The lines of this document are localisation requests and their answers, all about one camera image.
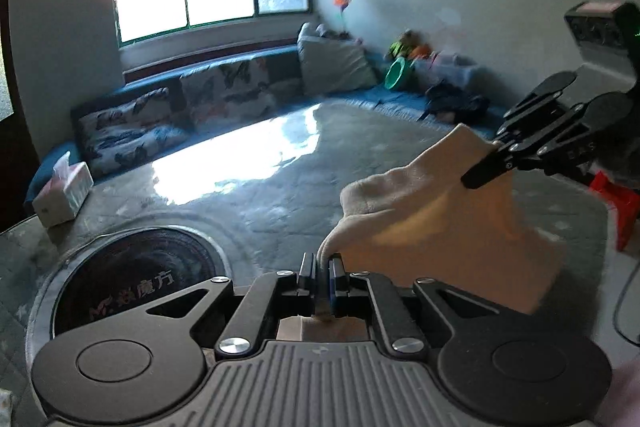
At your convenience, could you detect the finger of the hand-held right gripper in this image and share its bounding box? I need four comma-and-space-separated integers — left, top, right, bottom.
495, 72, 581, 148
460, 92, 631, 190

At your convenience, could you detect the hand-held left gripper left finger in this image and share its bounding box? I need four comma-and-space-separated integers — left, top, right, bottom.
145, 252, 317, 358

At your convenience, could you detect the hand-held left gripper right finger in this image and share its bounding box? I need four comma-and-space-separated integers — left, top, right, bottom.
327, 254, 493, 355

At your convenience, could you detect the cream fleece garment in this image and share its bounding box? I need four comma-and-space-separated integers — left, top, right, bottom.
277, 123, 568, 343

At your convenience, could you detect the dark blue cloth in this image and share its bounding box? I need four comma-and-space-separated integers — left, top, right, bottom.
422, 79, 491, 122

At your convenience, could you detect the clear plastic bag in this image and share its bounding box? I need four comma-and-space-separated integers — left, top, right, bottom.
412, 52, 478, 90

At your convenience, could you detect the red plastic stool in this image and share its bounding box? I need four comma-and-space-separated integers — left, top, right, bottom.
587, 172, 640, 253

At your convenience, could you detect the green plastic bowl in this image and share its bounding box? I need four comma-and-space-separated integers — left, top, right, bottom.
384, 57, 416, 92

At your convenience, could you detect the green brown stuffed toy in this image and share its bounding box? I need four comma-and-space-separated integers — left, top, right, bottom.
385, 32, 418, 60

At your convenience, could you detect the round black induction cooktop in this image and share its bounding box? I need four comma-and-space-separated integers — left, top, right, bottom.
50, 227, 223, 340

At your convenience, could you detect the butterfly print cushion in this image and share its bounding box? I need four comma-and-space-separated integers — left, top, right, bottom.
179, 57, 278, 128
75, 88, 193, 178

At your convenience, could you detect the plain grey pillow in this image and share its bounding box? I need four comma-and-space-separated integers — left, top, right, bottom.
297, 23, 378, 95

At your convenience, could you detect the blue sofa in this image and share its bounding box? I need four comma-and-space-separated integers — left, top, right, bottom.
25, 44, 506, 208

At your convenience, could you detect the white tissue box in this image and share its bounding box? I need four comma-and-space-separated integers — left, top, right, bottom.
31, 152, 95, 228

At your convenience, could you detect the dark wooden door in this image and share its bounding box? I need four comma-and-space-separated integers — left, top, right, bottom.
0, 0, 15, 228

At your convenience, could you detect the black cable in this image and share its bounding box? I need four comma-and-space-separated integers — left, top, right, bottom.
612, 267, 640, 343

